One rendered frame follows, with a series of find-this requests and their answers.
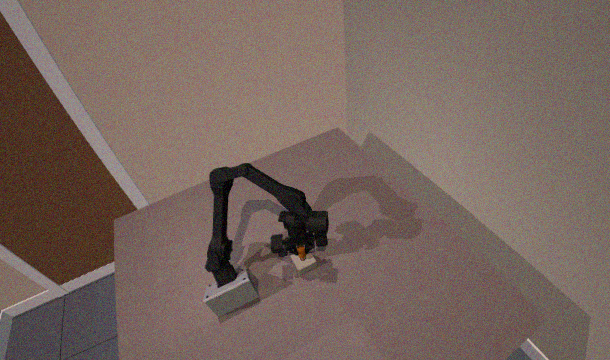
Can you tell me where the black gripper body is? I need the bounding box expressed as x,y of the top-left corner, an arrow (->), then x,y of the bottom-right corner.
270,229 -> 328,253

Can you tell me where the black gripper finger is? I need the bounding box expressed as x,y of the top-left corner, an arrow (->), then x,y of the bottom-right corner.
305,243 -> 315,254
285,246 -> 298,255

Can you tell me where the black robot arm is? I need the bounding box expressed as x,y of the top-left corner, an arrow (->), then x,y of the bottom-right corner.
205,163 -> 329,288

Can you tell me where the orange cylinder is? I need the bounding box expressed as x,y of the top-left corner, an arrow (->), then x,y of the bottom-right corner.
297,245 -> 306,259

